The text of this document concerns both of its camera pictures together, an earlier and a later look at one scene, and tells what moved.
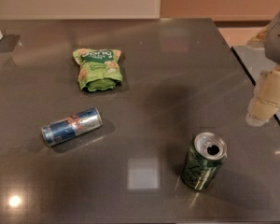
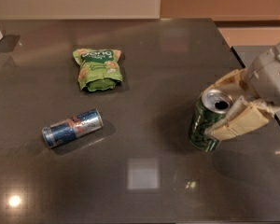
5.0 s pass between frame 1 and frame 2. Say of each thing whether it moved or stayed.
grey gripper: moved
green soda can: moved
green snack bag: stayed
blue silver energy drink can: stayed
